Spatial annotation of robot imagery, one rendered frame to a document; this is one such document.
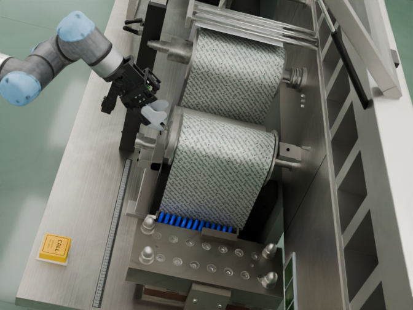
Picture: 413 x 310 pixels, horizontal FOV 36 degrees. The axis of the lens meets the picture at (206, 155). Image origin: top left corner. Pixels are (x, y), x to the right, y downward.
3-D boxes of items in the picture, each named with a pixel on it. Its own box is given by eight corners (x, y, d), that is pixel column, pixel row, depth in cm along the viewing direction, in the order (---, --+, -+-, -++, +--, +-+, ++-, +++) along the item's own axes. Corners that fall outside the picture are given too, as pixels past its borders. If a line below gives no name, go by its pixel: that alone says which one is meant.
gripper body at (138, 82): (159, 102, 151) (126, 67, 144) (131, 117, 154) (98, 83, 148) (163, 82, 156) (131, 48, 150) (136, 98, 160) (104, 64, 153)
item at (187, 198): (156, 219, 174) (169, 173, 161) (238, 236, 176) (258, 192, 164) (155, 220, 173) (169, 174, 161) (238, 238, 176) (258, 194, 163)
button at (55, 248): (45, 237, 172) (45, 232, 170) (70, 242, 172) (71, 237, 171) (38, 258, 167) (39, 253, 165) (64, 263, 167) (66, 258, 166)
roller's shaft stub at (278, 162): (267, 158, 166) (272, 146, 163) (292, 163, 167) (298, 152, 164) (267, 170, 163) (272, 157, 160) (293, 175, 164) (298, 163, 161)
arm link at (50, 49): (13, 63, 146) (43, 46, 140) (39, 40, 154) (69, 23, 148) (34, 90, 149) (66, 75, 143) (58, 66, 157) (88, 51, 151)
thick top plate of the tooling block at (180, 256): (134, 231, 171) (137, 217, 167) (275, 261, 176) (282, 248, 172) (124, 280, 160) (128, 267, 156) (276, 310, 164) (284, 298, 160)
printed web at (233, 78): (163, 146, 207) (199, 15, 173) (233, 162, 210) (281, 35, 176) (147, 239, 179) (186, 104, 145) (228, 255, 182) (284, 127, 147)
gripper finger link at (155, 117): (176, 129, 156) (153, 103, 152) (158, 139, 159) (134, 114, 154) (178, 122, 159) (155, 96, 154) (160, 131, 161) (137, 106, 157)
